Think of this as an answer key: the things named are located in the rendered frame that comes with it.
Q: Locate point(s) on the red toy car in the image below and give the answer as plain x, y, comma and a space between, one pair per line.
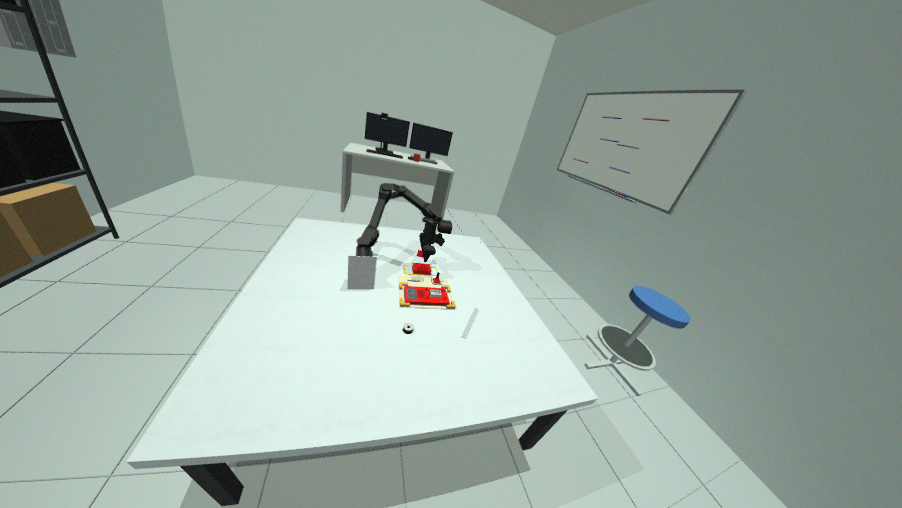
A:
421, 296

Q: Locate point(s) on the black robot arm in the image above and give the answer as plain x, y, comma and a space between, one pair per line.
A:
370, 235

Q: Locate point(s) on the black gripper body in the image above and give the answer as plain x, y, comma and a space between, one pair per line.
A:
427, 238

